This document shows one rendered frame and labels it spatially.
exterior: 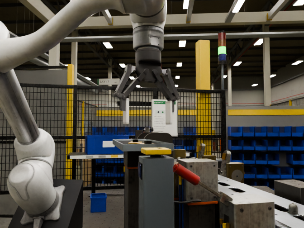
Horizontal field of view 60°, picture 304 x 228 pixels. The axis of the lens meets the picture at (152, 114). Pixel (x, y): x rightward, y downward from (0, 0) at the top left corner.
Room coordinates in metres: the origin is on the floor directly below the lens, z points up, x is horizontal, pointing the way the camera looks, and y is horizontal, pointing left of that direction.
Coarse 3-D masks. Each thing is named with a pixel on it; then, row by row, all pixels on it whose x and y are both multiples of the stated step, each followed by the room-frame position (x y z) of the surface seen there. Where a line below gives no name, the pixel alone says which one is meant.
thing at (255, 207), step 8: (240, 200) 0.54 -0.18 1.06; (248, 200) 0.54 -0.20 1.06; (256, 200) 0.54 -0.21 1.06; (264, 200) 0.54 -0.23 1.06; (272, 200) 0.54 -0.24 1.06; (224, 208) 0.56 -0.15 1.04; (232, 208) 0.53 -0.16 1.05; (240, 208) 0.52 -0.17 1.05; (248, 208) 0.52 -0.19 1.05; (256, 208) 0.53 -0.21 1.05; (264, 208) 0.53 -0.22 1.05; (272, 208) 0.54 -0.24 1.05; (224, 216) 0.56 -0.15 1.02; (232, 216) 0.53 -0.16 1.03; (240, 216) 0.52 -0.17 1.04; (248, 216) 0.52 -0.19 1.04; (256, 216) 0.53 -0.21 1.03; (264, 216) 0.53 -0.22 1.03; (272, 216) 0.54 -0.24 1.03; (224, 224) 0.55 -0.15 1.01; (232, 224) 0.53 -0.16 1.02; (240, 224) 0.52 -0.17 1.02; (248, 224) 0.52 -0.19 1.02; (256, 224) 0.53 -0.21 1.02; (264, 224) 0.53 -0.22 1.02; (272, 224) 0.54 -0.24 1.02
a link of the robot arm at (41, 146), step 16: (0, 32) 0.87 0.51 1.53; (0, 80) 0.95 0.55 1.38; (16, 80) 1.01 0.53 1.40; (0, 96) 1.00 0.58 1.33; (16, 96) 1.03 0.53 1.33; (16, 112) 1.07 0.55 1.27; (16, 128) 1.13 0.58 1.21; (32, 128) 1.17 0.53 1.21; (16, 144) 1.21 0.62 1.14; (32, 144) 1.21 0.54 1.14; (48, 144) 1.27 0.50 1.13; (48, 160) 1.27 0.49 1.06
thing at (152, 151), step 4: (144, 148) 0.61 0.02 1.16; (148, 148) 0.61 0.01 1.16; (152, 148) 0.61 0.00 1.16; (156, 148) 0.61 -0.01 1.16; (160, 148) 0.61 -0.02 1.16; (164, 148) 0.61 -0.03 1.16; (144, 152) 0.60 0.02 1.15; (148, 152) 0.59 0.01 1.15; (152, 152) 0.59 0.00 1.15; (156, 152) 0.59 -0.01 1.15; (160, 152) 0.59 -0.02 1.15; (164, 152) 0.59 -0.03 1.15; (168, 152) 0.60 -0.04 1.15; (152, 156) 0.61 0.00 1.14; (156, 156) 0.61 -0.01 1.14; (160, 156) 0.61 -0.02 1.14
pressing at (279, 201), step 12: (228, 180) 1.06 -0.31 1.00; (228, 192) 0.87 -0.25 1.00; (252, 192) 0.87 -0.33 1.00; (264, 192) 0.87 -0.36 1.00; (276, 204) 0.74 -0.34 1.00; (288, 204) 0.73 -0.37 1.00; (300, 204) 0.73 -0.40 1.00; (276, 216) 0.63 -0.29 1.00; (288, 216) 0.63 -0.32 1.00; (300, 216) 0.64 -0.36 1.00
